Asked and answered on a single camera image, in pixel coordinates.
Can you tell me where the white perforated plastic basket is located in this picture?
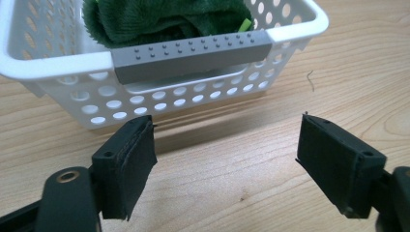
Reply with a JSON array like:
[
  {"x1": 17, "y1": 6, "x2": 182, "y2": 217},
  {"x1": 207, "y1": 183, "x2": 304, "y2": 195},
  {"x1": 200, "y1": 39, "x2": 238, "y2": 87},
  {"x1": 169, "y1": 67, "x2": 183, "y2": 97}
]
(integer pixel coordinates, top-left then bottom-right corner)
[{"x1": 0, "y1": 0, "x2": 330, "y2": 131}]

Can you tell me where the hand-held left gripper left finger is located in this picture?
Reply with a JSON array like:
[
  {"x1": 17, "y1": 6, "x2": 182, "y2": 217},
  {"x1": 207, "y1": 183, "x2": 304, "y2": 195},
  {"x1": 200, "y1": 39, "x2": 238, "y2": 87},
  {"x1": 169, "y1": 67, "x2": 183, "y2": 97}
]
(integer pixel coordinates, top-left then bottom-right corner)
[{"x1": 91, "y1": 114, "x2": 159, "y2": 222}]

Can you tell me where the dark green towel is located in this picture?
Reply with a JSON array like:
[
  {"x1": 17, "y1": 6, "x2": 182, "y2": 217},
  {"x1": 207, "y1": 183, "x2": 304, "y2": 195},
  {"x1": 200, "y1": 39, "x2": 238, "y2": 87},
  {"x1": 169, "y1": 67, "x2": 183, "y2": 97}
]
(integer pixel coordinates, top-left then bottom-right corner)
[{"x1": 81, "y1": 0, "x2": 255, "y2": 49}]

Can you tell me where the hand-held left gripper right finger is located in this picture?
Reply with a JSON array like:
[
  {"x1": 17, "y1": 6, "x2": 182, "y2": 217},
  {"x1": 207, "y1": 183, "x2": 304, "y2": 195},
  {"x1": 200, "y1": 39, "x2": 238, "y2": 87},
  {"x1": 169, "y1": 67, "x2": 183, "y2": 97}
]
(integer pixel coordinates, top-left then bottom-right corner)
[{"x1": 295, "y1": 111, "x2": 388, "y2": 219}]

